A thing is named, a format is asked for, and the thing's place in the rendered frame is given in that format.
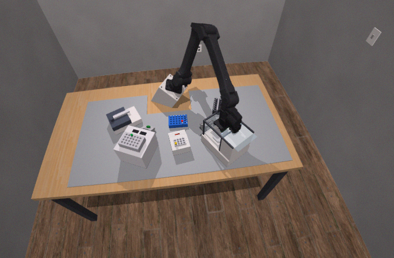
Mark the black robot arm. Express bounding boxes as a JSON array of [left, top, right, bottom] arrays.
[[165, 23, 242, 133]]

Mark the blue tube rack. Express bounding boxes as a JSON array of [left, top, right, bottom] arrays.
[[168, 114, 188, 128]]

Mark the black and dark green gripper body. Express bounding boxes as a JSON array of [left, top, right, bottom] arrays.
[[213, 115, 228, 131]]

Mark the grey bench mat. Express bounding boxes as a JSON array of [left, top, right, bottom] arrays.
[[67, 85, 292, 187]]

